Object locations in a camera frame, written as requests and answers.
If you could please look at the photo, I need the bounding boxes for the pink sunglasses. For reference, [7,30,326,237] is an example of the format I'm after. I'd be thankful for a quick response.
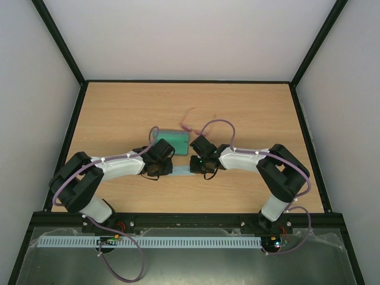
[179,107,216,137]

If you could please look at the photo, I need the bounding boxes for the black frame corner post left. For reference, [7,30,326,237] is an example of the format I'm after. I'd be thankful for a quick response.
[30,0,87,87]

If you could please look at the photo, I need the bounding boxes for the blue cleaning cloth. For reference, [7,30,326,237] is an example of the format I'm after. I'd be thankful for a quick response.
[170,165,194,176]

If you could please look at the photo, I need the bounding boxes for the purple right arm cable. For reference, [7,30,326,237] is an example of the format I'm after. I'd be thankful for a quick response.
[200,119,312,257]

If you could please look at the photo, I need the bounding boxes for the black frame corner post right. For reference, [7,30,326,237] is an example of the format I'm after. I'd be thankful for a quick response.
[290,0,349,87]

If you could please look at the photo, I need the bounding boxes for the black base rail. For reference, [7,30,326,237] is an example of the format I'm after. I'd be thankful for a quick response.
[27,211,347,235]

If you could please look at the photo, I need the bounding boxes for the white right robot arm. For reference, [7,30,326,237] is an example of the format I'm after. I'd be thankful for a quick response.
[189,135,311,233]

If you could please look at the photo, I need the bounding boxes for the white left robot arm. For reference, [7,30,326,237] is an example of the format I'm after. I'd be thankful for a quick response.
[49,139,175,223]

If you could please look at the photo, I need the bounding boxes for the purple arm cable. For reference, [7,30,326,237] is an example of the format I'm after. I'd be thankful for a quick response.
[52,126,160,281]
[200,119,312,257]

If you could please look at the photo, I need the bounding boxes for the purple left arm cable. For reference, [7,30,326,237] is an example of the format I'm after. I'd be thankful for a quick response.
[52,126,160,281]

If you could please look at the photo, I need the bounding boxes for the black frame corner post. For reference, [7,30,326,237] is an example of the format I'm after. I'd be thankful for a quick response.
[290,0,349,87]
[30,0,87,87]

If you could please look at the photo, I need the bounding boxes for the grey-blue glasses case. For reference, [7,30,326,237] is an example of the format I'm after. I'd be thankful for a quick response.
[153,129,189,156]

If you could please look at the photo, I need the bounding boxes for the light blue cable duct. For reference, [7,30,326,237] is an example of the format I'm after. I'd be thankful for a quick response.
[36,236,262,249]

